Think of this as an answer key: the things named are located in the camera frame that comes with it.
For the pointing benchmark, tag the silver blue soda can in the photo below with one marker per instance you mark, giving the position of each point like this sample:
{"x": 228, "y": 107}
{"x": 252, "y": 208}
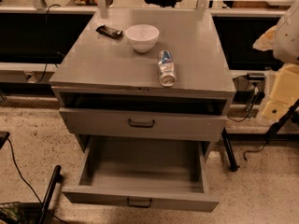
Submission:
{"x": 166, "y": 69}

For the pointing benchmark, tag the black stand leg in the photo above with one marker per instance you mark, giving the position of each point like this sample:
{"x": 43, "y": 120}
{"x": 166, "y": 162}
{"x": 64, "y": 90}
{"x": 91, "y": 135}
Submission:
{"x": 230, "y": 153}
{"x": 55, "y": 179}

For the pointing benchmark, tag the grey drawer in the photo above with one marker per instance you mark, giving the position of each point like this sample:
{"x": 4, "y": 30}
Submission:
{"x": 143, "y": 173}
{"x": 143, "y": 124}

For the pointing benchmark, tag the grey drawer cabinet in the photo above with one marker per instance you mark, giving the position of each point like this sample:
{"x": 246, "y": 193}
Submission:
{"x": 101, "y": 73}

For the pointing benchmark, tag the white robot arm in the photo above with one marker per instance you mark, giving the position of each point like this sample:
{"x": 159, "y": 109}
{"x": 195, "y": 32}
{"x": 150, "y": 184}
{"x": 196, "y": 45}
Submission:
{"x": 283, "y": 40}

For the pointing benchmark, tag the grey top drawer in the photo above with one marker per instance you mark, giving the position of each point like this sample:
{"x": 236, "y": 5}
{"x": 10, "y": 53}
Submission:
{"x": 143, "y": 124}

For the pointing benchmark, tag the dark snack bar wrapper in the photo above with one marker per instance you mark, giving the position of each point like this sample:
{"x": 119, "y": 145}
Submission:
{"x": 108, "y": 31}

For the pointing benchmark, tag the white bowl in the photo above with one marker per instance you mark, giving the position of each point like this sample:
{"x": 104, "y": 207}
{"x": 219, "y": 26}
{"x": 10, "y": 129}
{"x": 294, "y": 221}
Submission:
{"x": 142, "y": 37}

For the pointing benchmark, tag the black stand leg right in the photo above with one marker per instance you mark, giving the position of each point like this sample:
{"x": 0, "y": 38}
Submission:
{"x": 230, "y": 153}

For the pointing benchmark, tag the black stand leg left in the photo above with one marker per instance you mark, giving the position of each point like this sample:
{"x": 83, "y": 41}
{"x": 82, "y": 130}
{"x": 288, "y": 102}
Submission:
{"x": 55, "y": 179}

